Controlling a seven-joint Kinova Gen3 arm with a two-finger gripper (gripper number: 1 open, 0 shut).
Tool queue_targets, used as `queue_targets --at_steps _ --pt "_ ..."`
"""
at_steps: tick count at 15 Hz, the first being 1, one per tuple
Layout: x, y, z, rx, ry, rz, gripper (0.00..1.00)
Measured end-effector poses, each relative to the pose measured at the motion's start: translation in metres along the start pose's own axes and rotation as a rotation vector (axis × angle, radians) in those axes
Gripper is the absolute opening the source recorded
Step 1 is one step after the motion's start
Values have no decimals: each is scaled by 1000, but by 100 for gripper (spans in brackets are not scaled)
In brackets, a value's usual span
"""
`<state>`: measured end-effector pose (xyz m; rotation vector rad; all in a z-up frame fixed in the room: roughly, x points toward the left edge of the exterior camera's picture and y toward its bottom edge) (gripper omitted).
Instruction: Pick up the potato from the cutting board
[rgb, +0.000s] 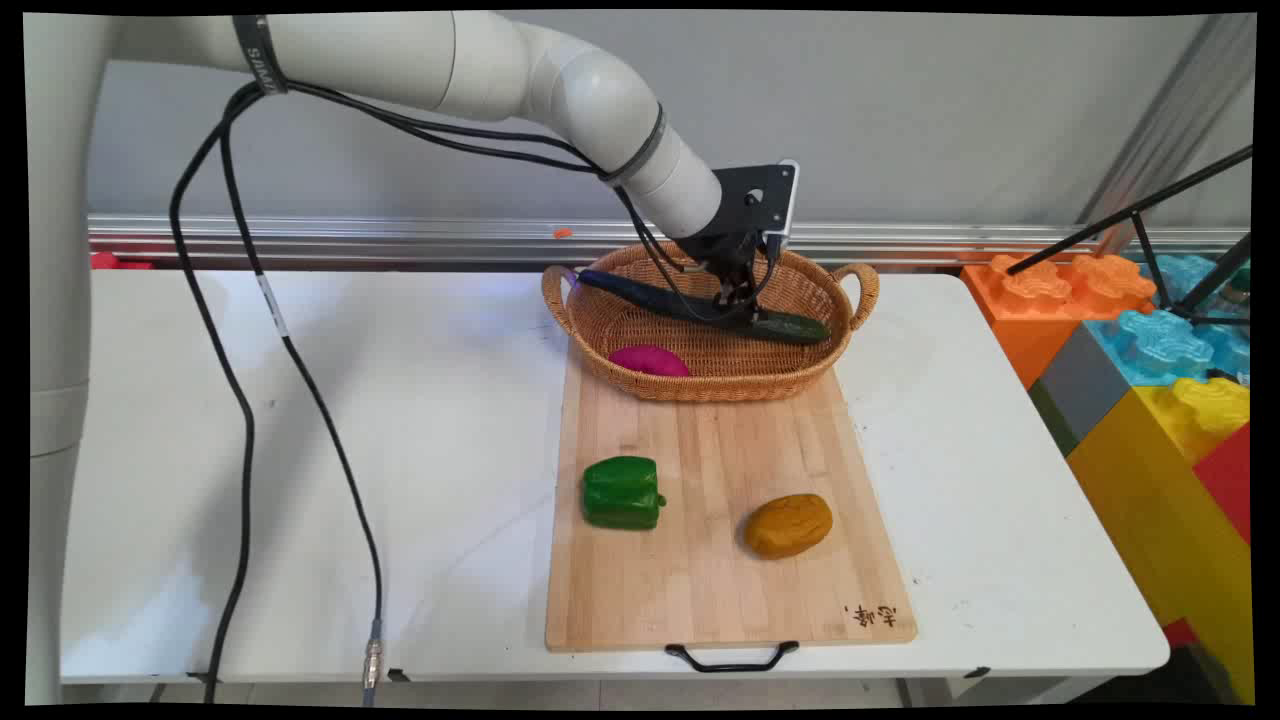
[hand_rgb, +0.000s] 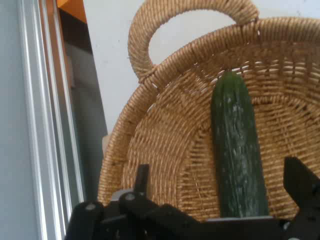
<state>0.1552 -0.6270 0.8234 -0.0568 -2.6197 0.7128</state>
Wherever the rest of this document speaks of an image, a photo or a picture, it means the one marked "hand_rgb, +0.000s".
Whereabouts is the dark green cucumber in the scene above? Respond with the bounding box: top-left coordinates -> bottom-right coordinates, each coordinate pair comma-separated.
210,70 -> 270,218

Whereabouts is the woven wicker basket with handle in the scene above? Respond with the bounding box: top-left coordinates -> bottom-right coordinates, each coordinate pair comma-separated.
97,0 -> 320,223

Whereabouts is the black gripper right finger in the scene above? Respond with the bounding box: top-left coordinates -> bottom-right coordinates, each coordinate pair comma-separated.
281,156 -> 320,240

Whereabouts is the silver aluminium frame rail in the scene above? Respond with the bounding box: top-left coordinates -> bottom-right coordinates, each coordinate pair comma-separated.
16,0 -> 85,240

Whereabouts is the orange board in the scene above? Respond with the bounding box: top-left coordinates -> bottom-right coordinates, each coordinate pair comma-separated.
56,0 -> 88,25

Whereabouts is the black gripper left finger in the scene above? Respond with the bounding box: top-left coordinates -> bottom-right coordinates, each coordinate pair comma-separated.
65,163 -> 207,240

